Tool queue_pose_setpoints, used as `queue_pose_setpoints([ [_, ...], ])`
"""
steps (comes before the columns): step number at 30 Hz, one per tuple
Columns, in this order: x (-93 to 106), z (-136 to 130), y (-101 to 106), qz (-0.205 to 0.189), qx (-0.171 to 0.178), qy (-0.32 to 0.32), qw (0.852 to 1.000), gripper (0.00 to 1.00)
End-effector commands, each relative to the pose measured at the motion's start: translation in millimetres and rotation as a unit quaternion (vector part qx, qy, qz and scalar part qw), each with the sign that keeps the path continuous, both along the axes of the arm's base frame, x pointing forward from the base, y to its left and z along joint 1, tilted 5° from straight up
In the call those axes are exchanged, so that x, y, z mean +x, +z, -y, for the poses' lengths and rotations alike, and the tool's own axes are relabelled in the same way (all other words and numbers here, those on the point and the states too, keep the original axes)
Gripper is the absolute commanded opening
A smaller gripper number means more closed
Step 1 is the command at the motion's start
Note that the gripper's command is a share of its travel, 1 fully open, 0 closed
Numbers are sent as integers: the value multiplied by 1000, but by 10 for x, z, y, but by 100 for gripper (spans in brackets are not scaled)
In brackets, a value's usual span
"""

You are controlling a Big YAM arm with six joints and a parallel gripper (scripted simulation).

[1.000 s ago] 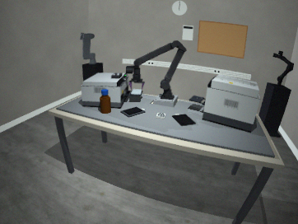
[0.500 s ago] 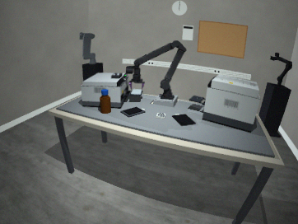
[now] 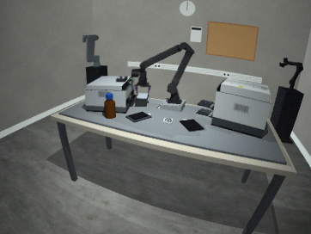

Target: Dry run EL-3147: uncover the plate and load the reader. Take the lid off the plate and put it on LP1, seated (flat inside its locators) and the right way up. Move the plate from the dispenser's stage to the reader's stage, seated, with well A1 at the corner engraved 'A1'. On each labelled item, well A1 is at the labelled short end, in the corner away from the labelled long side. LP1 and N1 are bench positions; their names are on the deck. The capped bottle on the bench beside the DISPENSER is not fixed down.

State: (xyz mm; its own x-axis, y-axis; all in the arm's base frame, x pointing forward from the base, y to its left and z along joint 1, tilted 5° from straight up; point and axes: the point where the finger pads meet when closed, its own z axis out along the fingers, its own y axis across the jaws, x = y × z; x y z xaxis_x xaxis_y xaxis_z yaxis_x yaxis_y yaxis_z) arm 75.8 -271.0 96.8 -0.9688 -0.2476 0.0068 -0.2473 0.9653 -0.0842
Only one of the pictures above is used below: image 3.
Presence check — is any brown bottle with blue cap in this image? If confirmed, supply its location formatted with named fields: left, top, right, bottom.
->
left=104, top=93, right=116, bottom=119

